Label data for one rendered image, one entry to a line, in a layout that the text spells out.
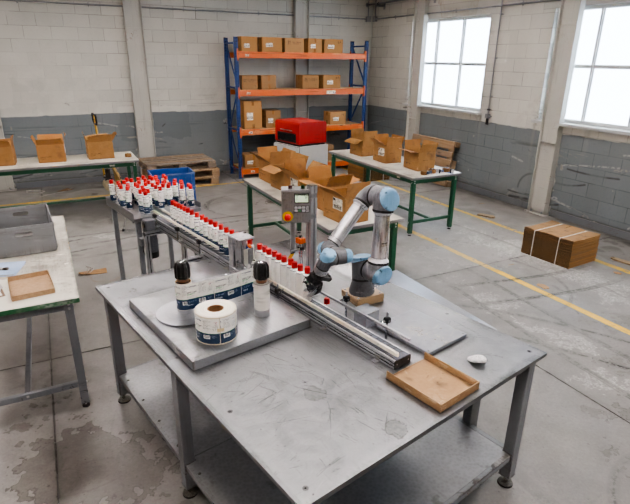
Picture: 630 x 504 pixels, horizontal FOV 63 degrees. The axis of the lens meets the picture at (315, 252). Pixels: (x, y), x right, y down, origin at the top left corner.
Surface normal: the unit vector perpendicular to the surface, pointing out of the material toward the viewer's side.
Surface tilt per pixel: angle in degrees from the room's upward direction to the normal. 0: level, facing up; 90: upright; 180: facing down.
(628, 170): 90
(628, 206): 90
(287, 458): 0
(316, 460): 0
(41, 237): 90
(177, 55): 90
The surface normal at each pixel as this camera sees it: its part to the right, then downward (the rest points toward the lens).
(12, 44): 0.46, 0.32
